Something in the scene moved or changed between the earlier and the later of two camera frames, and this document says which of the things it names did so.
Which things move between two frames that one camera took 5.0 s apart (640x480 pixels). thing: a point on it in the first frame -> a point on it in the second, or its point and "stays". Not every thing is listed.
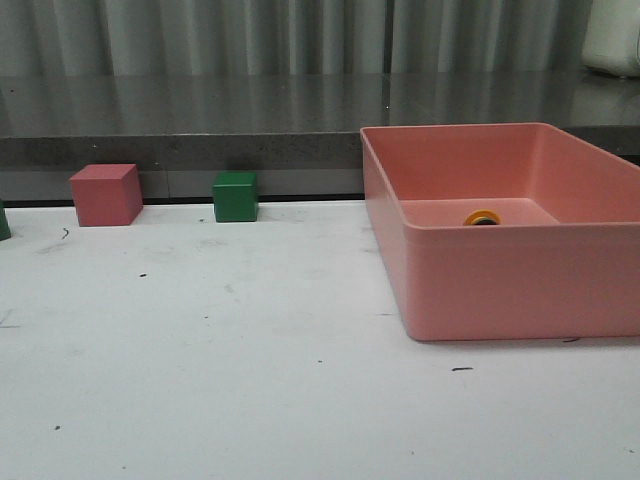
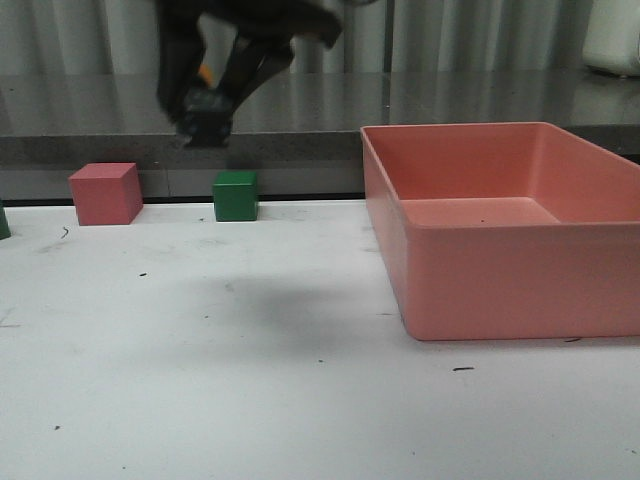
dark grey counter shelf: [299, 132] stays
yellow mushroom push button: [482, 217] -> [206, 117]
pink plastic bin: [564, 260] stays
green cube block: [236, 197] stays
